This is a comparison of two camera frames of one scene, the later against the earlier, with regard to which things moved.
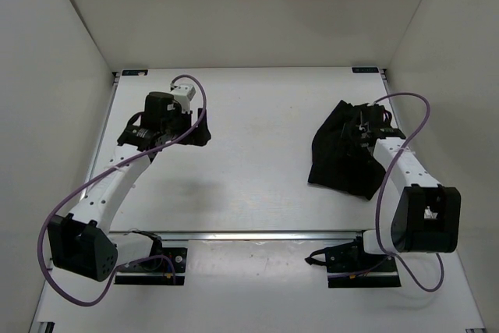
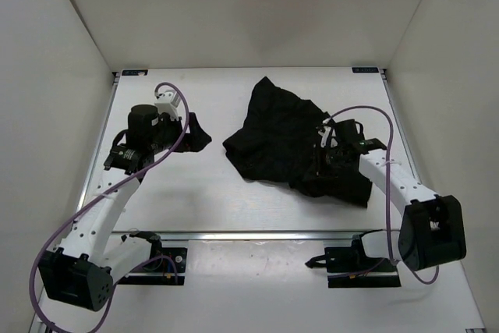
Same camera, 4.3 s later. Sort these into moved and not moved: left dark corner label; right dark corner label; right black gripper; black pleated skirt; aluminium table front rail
Moved: right black gripper; black pleated skirt
Not moved: right dark corner label; aluminium table front rail; left dark corner label
